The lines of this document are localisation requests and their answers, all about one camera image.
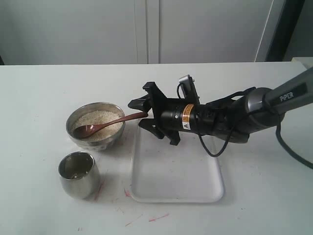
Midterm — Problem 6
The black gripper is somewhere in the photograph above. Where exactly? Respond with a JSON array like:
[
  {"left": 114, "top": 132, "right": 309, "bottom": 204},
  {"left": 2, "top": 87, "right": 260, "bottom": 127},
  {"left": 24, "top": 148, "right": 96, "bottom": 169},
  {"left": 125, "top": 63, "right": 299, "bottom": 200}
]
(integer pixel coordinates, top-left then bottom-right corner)
[{"left": 128, "top": 82, "right": 208, "bottom": 145}]

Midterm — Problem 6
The brown wooden spoon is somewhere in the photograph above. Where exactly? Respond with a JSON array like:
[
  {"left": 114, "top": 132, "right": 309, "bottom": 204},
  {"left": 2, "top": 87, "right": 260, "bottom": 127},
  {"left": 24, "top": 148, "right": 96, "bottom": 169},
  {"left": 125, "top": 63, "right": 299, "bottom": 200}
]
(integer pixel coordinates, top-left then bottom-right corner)
[{"left": 72, "top": 112, "right": 148, "bottom": 139}]

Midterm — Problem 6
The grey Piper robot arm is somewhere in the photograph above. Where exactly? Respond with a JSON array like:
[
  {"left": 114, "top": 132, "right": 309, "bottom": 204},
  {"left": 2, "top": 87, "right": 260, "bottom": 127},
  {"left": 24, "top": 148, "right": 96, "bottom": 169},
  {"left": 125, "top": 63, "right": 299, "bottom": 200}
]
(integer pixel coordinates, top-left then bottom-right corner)
[{"left": 128, "top": 69, "right": 313, "bottom": 145}]

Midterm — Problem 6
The steel bowl of rice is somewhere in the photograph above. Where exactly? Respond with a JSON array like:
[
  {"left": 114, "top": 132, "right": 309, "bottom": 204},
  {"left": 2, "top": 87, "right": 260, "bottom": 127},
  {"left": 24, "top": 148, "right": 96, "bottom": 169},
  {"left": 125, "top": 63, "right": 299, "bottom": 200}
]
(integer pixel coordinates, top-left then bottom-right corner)
[{"left": 66, "top": 102, "right": 126, "bottom": 151}]

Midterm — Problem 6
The small steel cup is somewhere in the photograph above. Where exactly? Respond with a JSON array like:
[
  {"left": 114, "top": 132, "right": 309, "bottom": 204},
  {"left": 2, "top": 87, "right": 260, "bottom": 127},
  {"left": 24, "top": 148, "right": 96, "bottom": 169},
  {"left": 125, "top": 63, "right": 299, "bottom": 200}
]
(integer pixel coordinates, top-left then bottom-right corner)
[{"left": 58, "top": 151, "right": 100, "bottom": 199}]

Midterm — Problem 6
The white plastic tray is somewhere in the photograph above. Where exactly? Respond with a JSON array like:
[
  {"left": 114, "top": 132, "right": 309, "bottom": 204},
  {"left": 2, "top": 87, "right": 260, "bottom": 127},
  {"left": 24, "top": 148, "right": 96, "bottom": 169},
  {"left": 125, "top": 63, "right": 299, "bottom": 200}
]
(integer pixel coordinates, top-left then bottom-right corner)
[{"left": 129, "top": 127, "right": 224, "bottom": 203}]

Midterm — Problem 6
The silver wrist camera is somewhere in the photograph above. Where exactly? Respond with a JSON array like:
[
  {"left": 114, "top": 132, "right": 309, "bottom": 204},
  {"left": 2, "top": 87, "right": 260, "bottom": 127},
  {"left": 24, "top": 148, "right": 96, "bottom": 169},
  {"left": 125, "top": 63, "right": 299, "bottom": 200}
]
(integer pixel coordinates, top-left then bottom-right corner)
[{"left": 177, "top": 74, "right": 200, "bottom": 105}]

